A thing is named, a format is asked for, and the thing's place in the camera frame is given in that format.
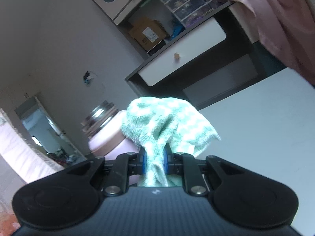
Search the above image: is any pink insulated bottle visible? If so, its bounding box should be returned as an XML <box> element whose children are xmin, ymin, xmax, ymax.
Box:
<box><xmin>80</xmin><ymin>100</ymin><xmax>144</xmax><ymax>185</ymax></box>

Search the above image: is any green white fluffy cloth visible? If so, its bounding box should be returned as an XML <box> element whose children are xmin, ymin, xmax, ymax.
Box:
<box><xmin>121</xmin><ymin>96</ymin><xmax>221</xmax><ymax>187</ymax></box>

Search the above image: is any grey desk with drawer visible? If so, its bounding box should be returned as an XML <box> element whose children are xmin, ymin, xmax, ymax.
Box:
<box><xmin>126</xmin><ymin>2</ymin><xmax>284</xmax><ymax>110</ymax></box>

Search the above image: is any pink curtain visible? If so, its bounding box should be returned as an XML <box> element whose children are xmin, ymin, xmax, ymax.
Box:
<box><xmin>229</xmin><ymin>0</ymin><xmax>314</xmax><ymax>84</ymax></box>

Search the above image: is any cardboard box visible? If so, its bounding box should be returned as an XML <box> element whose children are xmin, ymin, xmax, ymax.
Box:
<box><xmin>128</xmin><ymin>17</ymin><xmax>169</xmax><ymax>52</ymax></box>

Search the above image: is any wall socket with plug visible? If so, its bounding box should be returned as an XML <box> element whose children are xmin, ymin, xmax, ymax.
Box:
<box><xmin>83</xmin><ymin>71</ymin><xmax>94</xmax><ymax>85</ymax></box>

